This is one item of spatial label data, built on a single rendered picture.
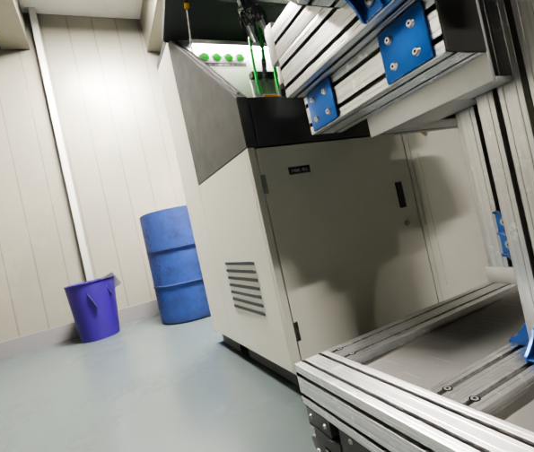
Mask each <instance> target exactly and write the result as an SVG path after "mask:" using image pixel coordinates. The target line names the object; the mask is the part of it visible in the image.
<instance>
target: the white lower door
mask: <svg viewBox="0 0 534 452"><path fill-rule="evenodd" d="M255 153H256V158H257V162H258V169H259V174H260V178H261V182H262V187H263V190H264V195H265V198H266V203H267V210H268V215H269V219H270V223H271V227H272V231H273V235H274V240H275V244H276V252H277V255H278V260H279V264H280V268H281V273H282V276H283V281H284V285H285V292H286V297H287V300H288V305H289V309H290V313H291V318H292V321H293V329H294V333H295V337H296V342H297V346H298V350H299V354H300V358H301V361H303V360H305V359H307V358H310V357H311V356H314V355H316V354H318V353H321V352H324V351H326V350H328V349H331V348H333V347H335V346H338V345H340V344H342V343H345V342H348V341H350V340H352V339H355V338H356V337H359V336H361V335H365V334H367V333H369V332H371V331H373V330H375V329H378V328H380V327H383V326H386V325H388V324H390V323H392V322H395V321H397V320H400V319H401V318H403V317H407V316H409V315H411V314H414V313H416V312H417V311H420V310H422V309H426V308H428V307H430V306H432V305H434V304H436V303H438V300H437V296H436V291H435V288H434V283H433V276H432V272H431V267H430V263H429V259H428V255H427V251H426V246H425V239H424V235H423V231H422V227H421V222H420V219H419V214H418V211H417V206H416V199H415V195H414V190H413V187H412V182H411V178H410V174H409V170H408V165H407V158H406V154H405V150H404V145H403V142H402V137H401V135H391V136H383V137H374V138H371V137H361V138H353V139H344V140H335V141H326V142H317V143H301V144H292V145H283V146H275V147H266V148H257V149H255Z"/></svg>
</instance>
